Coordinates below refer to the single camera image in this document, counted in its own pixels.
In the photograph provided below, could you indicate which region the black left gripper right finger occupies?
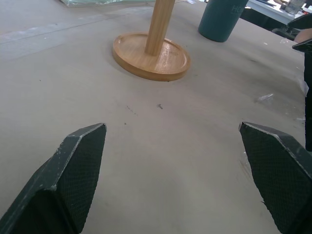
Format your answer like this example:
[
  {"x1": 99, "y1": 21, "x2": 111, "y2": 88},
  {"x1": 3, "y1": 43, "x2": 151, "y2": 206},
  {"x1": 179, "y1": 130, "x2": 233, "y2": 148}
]
[{"x1": 239, "y1": 121, "x2": 312, "y2": 234}]

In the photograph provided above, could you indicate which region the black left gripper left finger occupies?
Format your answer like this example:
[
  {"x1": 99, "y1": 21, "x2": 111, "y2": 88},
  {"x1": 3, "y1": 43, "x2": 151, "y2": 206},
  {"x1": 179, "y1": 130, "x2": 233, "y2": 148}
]
[{"x1": 0, "y1": 122, "x2": 107, "y2": 234}]

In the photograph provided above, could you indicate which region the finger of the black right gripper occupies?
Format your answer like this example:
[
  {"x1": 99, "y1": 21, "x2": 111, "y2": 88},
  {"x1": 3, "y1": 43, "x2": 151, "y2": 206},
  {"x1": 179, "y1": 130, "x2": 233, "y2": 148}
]
[
  {"x1": 292, "y1": 39, "x2": 312, "y2": 152},
  {"x1": 287, "y1": 14, "x2": 312, "y2": 30}
]

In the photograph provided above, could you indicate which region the teal cup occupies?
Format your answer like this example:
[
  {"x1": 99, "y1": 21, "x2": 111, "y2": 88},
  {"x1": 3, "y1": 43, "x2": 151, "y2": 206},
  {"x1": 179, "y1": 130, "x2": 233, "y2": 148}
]
[{"x1": 197, "y1": 0, "x2": 250, "y2": 43}]

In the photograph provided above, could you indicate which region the wooden stand with round base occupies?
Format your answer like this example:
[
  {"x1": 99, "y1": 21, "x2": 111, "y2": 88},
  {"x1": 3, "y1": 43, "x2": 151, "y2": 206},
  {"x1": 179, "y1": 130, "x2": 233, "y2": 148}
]
[{"x1": 112, "y1": 0, "x2": 191, "y2": 82}]

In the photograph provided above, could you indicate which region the clear plastic wrap piece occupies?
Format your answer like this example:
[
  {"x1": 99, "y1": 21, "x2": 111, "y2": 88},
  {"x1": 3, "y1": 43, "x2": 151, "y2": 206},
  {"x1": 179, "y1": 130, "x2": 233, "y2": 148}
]
[{"x1": 297, "y1": 72, "x2": 310, "y2": 95}]

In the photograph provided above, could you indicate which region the glass jar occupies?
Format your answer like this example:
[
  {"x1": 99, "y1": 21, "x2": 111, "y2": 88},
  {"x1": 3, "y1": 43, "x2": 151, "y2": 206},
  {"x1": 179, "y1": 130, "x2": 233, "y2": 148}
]
[{"x1": 284, "y1": 0, "x2": 303, "y2": 15}]

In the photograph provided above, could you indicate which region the black office chair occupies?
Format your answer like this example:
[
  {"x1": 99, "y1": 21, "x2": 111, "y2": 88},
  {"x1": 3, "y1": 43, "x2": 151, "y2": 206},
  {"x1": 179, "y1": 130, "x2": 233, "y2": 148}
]
[{"x1": 271, "y1": 26, "x2": 297, "y2": 41}]

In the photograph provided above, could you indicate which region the white desk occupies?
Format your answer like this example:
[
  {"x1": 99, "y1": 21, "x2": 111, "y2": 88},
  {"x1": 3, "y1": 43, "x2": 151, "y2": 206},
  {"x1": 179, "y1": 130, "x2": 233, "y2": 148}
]
[{"x1": 245, "y1": 0, "x2": 312, "y2": 26}]

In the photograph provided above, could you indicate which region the clear plastic scrap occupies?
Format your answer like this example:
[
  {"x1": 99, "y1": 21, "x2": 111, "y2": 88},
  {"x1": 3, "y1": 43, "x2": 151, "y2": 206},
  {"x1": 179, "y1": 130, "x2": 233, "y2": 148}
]
[{"x1": 254, "y1": 93, "x2": 274, "y2": 103}]

